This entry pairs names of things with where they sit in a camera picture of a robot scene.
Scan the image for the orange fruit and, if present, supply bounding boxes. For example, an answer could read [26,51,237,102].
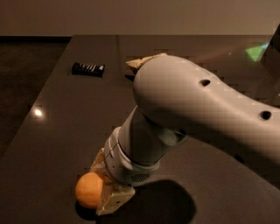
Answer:
[75,172,104,209]

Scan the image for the brown sea salt chip bag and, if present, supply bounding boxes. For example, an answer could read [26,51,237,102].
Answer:
[126,52,166,74]

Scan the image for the black rxbar chocolate bar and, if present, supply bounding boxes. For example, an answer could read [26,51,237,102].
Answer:
[72,62,105,77]

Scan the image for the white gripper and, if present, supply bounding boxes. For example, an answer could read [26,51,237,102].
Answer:
[90,127,160,216]

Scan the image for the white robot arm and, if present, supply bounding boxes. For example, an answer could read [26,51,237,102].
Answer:
[91,55,280,215]

